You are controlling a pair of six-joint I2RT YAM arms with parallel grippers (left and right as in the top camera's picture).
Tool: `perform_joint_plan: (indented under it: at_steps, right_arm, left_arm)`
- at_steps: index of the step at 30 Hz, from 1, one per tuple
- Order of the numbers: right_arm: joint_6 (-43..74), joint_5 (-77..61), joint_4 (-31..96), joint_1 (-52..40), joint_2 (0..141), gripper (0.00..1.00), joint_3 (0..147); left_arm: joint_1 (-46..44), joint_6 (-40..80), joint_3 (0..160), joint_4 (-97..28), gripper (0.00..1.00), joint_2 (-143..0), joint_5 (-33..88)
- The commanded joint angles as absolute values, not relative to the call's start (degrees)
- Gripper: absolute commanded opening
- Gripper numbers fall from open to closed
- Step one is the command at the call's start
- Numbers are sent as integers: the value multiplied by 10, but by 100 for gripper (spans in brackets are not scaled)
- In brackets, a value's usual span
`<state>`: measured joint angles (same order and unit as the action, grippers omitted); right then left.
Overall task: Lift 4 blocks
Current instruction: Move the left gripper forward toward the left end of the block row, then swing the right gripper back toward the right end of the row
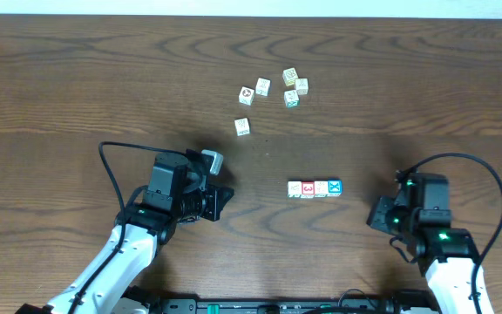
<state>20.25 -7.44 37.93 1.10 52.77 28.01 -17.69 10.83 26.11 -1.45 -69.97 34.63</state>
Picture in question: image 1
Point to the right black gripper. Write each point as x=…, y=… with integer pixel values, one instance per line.
x=377, y=218

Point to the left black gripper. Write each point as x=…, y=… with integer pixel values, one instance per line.
x=218, y=201

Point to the blue letter block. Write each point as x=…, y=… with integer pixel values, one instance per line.
x=335, y=188

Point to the wooden block green letter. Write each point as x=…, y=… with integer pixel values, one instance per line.
x=321, y=189

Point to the wooden block red number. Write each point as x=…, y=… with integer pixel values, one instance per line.
x=308, y=189

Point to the wooden block teal side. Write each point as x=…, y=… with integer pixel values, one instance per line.
x=294, y=189

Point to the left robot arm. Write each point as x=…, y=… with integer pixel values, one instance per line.
x=135, y=241

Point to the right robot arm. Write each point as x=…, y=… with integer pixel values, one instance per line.
x=446, y=258

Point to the wooden block near blue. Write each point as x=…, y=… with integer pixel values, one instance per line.
x=242, y=126

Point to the wooden block red picture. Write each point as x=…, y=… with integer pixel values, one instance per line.
x=246, y=96

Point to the wooden block upper left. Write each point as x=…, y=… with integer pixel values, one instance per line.
x=262, y=86

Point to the wooden block teal letter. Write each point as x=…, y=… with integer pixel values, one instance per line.
x=291, y=98

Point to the wooden block yellow edge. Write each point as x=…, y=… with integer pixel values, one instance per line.
x=289, y=76

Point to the wooden block upper right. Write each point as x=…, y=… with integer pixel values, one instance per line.
x=302, y=86

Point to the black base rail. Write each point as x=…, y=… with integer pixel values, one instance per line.
x=277, y=306

